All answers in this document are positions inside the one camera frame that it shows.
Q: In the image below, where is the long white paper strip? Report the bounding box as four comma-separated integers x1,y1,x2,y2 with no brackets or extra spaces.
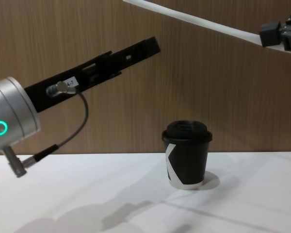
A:
123,0,291,57

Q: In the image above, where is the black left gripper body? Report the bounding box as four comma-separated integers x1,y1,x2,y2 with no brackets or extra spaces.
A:
24,66,88,114

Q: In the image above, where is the black plastic cup lid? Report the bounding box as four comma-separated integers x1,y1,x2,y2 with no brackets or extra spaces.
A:
162,119,213,146

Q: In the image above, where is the black paper cup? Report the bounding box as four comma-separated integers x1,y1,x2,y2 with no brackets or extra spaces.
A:
163,138,210,191

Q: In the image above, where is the thin dark gripper cable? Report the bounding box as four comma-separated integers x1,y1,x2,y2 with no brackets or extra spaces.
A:
3,81,89,179

